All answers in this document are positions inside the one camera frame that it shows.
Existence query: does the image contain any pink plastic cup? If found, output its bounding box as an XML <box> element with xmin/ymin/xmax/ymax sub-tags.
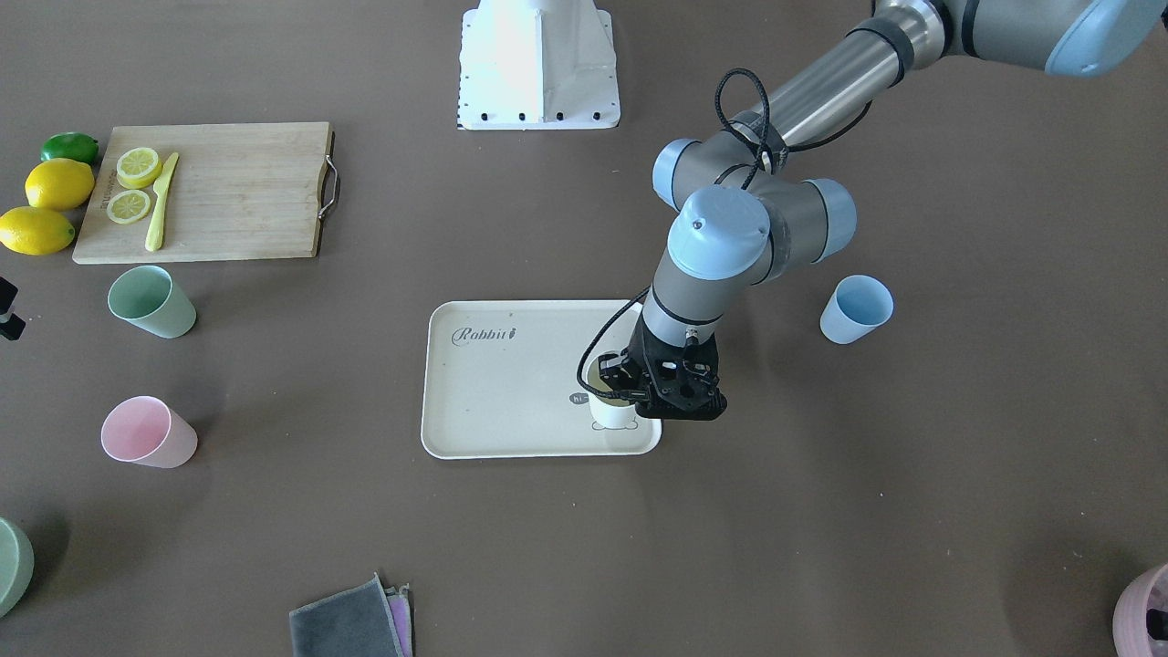
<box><xmin>100</xmin><ymin>396</ymin><xmax>199</xmax><ymax>466</ymax></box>

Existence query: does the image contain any pink bowl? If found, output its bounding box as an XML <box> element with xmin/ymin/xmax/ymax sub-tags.
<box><xmin>1112</xmin><ymin>563</ymin><xmax>1167</xmax><ymax>656</ymax></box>

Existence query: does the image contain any cream plastic cup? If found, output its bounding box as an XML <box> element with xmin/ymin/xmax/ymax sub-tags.
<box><xmin>588</xmin><ymin>359</ymin><xmax>639</xmax><ymax>430</ymax></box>

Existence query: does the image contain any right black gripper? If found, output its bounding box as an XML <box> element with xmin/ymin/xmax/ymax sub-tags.
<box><xmin>0</xmin><ymin>278</ymin><xmax>26</xmax><ymax>341</ymax></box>

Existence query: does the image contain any beige rabbit tray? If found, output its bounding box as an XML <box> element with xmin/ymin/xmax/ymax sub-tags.
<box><xmin>420</xmin><ymin>299</ymin><xmax>662</xmax><ymax>459</ymax></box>

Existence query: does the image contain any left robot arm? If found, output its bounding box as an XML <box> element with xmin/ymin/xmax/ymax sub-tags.
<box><xmin>577</xmin><ymin>1</ymin><xmax>1164</xmax><ymax>421</ymax></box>

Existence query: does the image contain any whole yellow lemon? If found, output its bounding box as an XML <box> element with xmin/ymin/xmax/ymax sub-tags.
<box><xmin>25</xmin><ymin>158</ymin><xmax>96</xmax><ymax>210</ymax></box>
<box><xmin>1</xmin><ymin>205</ymin><xmax>76</xmax><ymax>256</ymax></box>

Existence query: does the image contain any upper lemon slice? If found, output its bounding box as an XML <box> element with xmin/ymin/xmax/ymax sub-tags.
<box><xmin>114</xmin><ymin>147</ymin><xmax>164</xmax><ymax>191</ymax></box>

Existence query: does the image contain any wooden cutting board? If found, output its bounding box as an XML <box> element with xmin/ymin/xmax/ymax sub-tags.
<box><xmin>72</xmin><ymin>122</ymin><xmax>333</xmax><ymax>265</ymax></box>

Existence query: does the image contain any upper whole yellow lemon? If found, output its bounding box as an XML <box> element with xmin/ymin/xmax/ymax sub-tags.
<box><xmin>25</xmin><ymin>158</ymin><xmax>96</xmax><ymax>210</ymax></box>

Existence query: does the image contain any green plastic cup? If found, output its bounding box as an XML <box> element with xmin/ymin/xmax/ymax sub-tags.
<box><xmin>107</xmin><ymin>267</ymin><xmax>197</xmax><ymax>339</ymax></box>

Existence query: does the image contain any grey folded cloth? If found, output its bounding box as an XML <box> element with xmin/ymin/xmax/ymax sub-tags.
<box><xmin>288</xmin><ymin>578</ymin><xmax>397</xmax><ymax>656</ymax></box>

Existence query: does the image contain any yellow plastic knife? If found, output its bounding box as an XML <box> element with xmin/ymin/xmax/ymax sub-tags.
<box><xmin>142</xmin><ymin>152</ymin><xmax>180</xmax><ymax>251</ymax></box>

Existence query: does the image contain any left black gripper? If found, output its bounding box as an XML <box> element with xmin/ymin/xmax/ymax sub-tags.
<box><xmin>595</xmin><ymin>319</ymin><xmax>726</xmax><ymax>421</ymax></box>

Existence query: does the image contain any lower lemon slice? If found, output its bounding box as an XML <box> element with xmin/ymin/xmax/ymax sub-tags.
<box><xmin>105</xmin><ymin>191</ymin><xmax>151</xmax><ymax>224</ymax></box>

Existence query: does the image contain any green lime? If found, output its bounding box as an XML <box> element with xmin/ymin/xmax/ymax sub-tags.
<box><xmin>40</xmin><ymin>130</ymin><xmax>100</xmax><ymax>165</ymax></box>

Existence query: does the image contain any purple cloth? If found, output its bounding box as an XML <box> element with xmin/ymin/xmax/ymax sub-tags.
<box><xmin>385</xmin><ymin>583</ymin><xmax>413</xmax><ymax>657</ymax></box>

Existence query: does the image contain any green bowl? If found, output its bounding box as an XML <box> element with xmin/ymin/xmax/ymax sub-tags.
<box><xmin>0</xmin><ymin>518</ymin><xmax>35</xmax><ymax>617</ymax></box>

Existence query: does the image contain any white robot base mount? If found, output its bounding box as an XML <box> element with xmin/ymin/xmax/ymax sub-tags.
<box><xmin>456</xmin><ymin>1</ymin><xmax>621</xmax><ymax>130</ymax></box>

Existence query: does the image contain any lemon slice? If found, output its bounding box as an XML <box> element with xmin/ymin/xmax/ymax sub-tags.
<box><xmin>114</xmin><ymin>147</ymin><xmax>164</xmax><ymax>191</ymax></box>
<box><xmin>105</xmin><ymin>191</ymin><xmax>151</xmax><ymax>224</ymax></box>

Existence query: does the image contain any light blue plastic cup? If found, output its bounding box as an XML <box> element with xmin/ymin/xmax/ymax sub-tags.
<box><xmin>820</xmin><ymin>275</ymin><xmax>894</xmax><ymax>345</ymax></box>

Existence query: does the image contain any lower whole yellow lemon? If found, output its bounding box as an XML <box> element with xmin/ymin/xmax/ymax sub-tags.
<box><xmin>1</xmin><ymin>205</ymin><xmax>76</xmax><ymax>256</ymax></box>

